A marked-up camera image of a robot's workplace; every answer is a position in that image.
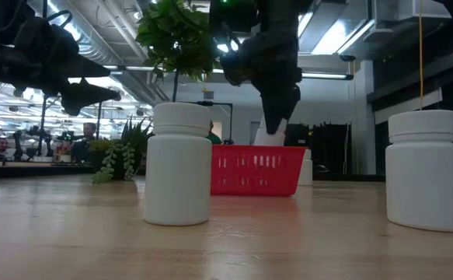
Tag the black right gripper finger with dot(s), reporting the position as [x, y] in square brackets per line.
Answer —
[280, 107]

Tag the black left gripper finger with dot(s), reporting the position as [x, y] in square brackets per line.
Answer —
[86, 96]
[88, 69]

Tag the white plastic pill bottle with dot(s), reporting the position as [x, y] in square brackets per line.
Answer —
[307, 171]
[426, 175]
[267, 139]
[177, 175]

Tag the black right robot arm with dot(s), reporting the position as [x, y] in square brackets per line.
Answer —
[276, 15]

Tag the red slotted plastic basket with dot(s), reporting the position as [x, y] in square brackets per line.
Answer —
[257, 183]

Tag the person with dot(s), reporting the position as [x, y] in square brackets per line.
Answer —
[213, 137]
[89, 132]
[1, 145]

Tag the long ceiling light fixture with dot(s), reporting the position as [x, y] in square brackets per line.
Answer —
[325, 75]

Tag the green succulent plant in pot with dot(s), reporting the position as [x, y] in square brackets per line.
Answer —
[127, 140]

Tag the black cabinets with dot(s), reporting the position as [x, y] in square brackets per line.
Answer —
[327, 148]

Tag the dark office desk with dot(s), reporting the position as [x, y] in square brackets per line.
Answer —
[35, 171]

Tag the tall green leafy tree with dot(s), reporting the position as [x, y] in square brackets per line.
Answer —
[175, 35]

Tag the large black metal frame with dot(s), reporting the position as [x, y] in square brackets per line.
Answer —
[99, 116]

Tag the silver ceiling air duct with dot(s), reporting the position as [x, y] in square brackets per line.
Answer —
[94, 43]

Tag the black metal stand frame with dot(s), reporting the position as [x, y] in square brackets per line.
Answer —
[226, 103]

